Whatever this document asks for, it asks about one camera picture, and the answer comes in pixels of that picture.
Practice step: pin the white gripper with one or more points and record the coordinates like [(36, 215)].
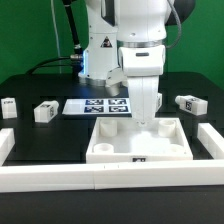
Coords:
[(142, 68)]

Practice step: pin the white square tabletop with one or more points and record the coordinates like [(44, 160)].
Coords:
[(121, 139)]

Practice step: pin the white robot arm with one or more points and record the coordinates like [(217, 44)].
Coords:
[(127, 45)]

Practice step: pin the white sheet with tags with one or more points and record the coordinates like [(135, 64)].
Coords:
[(97, 106)]

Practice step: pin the white right barrier wall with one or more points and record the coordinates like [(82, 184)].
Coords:
[(211, 139)]

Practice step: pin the white barrier wall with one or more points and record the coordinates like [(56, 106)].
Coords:
[(111, 176), (7, 141), (211, 139)]

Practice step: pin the white front barrier wall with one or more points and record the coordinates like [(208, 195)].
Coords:
[(111, 176)]

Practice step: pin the white left barrier wall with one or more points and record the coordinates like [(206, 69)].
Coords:
[(7, 141)]

